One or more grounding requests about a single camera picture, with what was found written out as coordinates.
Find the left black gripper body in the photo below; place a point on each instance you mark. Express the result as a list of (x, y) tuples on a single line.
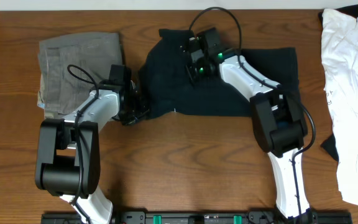
[(136, 109)]

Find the folded grey khaki pants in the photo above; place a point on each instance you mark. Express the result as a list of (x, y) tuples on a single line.
[(68, 63)]

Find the black garment under white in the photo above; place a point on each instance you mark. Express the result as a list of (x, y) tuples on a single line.
[(329, 145)]

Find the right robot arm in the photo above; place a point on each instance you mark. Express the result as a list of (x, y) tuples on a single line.
[(278, 121)]

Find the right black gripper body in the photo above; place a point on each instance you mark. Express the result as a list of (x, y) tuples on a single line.
[(198, 70)]

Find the black t-shirt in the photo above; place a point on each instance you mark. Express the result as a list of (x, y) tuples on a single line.
[(167, 86)]

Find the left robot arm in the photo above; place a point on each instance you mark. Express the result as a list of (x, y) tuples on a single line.
[(68, 154)]

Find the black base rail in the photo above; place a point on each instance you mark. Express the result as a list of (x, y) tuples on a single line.
[(253, 217)]

